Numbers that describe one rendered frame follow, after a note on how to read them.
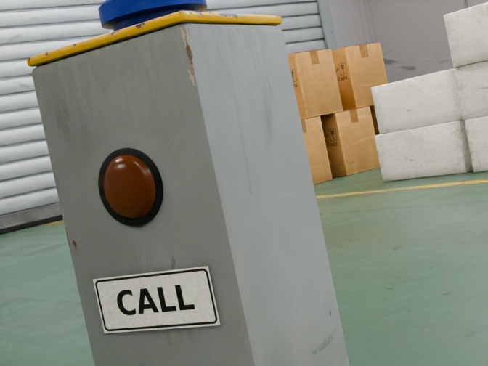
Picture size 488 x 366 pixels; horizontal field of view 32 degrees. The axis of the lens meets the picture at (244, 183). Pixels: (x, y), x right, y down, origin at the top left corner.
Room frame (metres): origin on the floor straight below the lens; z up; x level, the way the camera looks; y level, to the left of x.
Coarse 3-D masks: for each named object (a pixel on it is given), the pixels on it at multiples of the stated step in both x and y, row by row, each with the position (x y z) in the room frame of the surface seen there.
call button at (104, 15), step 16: (112, 0) 0.30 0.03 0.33; (128, 0) 0.30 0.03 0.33; (144, 0) 0.30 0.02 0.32; (160, 0) 0.30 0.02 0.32; (176, 0) 0.30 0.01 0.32; (192, 0) 0.31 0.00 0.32; (112, 16) 0.30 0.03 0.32; (128, 16) 0.30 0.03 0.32; (144, 16) 0.30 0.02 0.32; (160, 16) 0.30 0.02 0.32
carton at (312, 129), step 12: (312, 120) 3.86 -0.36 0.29; (312, 132) 3.85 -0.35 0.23; (312, 144) 3.84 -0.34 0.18; (324, 144) 3.88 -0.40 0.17; (312, 156) 3.83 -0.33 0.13; (324, 156) 3.87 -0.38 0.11; (312, 168) 3.83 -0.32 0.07; (324, 168) 3.87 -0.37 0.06; (312, 180) 3.82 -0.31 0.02; (324, 180) 3.86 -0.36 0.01
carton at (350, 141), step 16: (352, 112) 4.02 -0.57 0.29; (368, 112) 4.08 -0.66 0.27; (336, 128) 3.96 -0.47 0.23; (352, 128) 4.00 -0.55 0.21; (368, 128) 4.07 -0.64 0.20; (336, 144) 3.97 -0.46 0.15; (352, 144) 3.99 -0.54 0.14; (368, 144) 4.06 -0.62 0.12; (336, 160) 3.99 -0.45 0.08; (352, 160) 3.98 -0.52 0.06; (368, 160) 4.04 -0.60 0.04; (336, 176) 4.01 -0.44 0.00
